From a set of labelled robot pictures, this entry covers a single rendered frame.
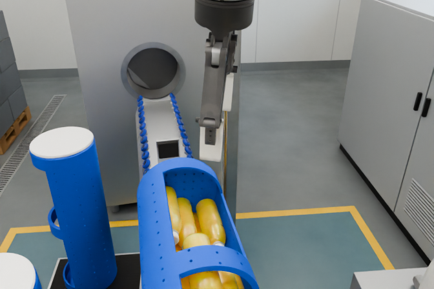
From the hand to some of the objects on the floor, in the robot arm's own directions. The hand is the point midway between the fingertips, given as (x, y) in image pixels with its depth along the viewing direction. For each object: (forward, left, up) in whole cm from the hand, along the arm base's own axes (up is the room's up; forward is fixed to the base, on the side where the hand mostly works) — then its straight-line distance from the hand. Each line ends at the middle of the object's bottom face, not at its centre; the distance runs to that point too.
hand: (217, 126), depth 58 cm
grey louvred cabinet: (-163, -142, -170) cm, 274 cm away
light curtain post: (-17, -104, -170) cm, 199 cm away
